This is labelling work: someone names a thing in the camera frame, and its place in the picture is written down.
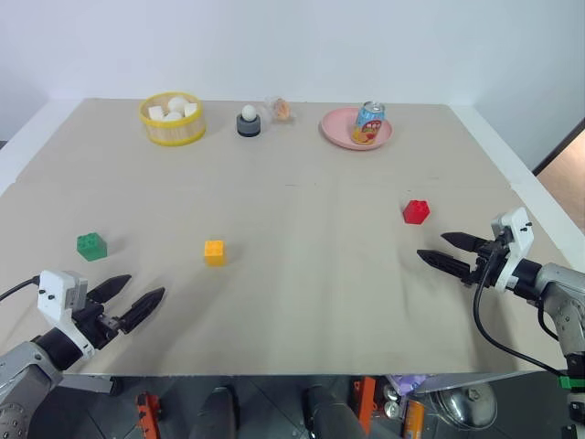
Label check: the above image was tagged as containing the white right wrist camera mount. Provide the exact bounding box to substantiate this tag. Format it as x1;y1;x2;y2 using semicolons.
491;207;536;292

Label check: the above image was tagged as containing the yellow bamboo basket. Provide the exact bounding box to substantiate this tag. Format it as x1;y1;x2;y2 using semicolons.
138;91;207;147

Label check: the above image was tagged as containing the green toy block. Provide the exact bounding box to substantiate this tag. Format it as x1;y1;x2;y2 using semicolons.
76;231;110;262

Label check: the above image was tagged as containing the yellow toy block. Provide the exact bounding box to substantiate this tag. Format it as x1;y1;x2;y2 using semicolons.
203;240;228;268

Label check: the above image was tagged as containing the grey round stand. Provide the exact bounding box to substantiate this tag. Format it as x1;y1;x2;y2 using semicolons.
235;112;262;138

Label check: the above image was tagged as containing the red toy block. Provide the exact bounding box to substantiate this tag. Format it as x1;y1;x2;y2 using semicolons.
402;198;432;226

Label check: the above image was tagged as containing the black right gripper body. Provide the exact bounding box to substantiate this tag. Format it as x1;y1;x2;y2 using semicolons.
463;233;511;289

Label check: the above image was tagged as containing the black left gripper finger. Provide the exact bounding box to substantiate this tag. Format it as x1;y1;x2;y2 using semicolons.
86;273;133;305
119;286;166;335

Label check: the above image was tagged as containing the blue orange drink can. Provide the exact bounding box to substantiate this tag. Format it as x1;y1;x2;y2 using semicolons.
350;101;387;145

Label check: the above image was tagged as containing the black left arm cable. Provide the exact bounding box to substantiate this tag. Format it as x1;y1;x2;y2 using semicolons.
0;275;42;303

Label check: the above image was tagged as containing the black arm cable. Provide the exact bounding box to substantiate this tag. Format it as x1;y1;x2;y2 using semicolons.
0;275;42;303
473;241;561;373

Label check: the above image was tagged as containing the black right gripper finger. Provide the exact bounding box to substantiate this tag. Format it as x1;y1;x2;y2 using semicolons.
416;249;473;278
440;231;482;252

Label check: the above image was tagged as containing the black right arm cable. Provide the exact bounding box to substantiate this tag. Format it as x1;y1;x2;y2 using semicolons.
473;241;561;373

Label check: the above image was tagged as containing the beige table cover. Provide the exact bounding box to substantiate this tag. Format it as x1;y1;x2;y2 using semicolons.
0;97;562;378

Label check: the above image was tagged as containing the dark rounded shape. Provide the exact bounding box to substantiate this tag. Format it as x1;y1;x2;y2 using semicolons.
195;386;241;439
303;385;367;439

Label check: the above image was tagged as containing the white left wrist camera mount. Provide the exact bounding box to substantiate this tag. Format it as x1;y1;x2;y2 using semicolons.
37;269;97;356

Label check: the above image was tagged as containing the clear bag with snack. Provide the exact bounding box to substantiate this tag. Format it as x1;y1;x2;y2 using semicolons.
264;95;296;124

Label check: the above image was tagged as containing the orange clamp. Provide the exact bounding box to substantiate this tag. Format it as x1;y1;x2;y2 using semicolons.
350;376;378;436
134;390;162;439

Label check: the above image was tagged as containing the brown wooden door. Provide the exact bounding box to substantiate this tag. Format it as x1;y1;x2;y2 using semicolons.
531;116;585;185

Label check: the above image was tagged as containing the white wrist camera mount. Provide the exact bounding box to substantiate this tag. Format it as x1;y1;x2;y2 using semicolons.
37;269;97;356
491;207;536;292

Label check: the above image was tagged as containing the metal pot lid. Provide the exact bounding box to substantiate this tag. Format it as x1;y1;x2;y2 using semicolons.
431;380;499;432

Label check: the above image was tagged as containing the purple bag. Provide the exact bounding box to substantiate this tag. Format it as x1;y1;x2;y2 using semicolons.
387;374;430;397

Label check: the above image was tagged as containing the pink plate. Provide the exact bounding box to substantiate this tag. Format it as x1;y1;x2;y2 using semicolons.
318;107;396;151

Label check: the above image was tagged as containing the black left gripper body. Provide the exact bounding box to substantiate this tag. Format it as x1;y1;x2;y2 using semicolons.
70;297;127;351

